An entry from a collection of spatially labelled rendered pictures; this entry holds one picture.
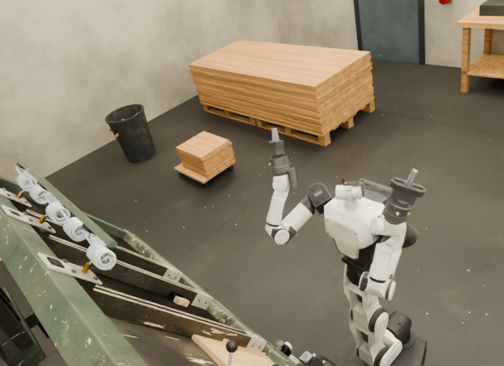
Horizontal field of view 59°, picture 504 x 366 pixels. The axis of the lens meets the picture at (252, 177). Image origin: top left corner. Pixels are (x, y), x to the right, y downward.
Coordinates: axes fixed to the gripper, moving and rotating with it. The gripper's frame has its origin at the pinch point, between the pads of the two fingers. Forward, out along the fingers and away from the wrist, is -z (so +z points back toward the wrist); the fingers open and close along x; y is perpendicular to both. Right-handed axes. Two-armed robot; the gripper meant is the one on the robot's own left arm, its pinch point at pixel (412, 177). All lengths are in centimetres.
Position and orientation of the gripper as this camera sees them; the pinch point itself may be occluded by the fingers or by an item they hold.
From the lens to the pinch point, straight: 167.4
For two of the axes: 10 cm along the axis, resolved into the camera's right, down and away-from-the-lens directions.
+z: -1.9, 8.2, 5.4
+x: -9.3, -3.2, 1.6
